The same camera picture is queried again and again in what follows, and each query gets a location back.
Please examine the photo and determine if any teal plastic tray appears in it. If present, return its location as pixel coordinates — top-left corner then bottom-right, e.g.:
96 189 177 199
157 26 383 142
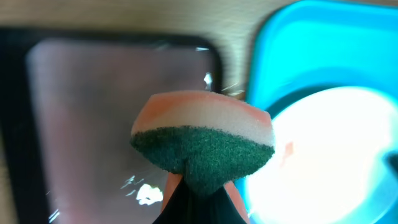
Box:
236 1 397 223

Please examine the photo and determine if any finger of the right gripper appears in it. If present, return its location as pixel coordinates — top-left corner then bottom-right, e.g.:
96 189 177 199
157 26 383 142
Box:
384 151 398 174

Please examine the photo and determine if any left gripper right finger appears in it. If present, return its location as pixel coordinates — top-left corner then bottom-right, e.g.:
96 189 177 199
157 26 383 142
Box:
198 182 249 224

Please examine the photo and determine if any green and white sponge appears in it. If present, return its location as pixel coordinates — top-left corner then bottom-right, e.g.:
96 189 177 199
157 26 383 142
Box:
130 90 275 196

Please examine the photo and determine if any light blue plate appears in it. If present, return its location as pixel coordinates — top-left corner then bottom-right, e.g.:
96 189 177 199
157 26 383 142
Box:
245 87 397 223

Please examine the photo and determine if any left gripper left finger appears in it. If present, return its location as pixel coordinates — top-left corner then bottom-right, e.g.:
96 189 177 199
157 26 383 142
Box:
153 173 192 224

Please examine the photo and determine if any black water tray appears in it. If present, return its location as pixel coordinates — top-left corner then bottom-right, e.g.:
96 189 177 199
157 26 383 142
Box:
1 27 223 223

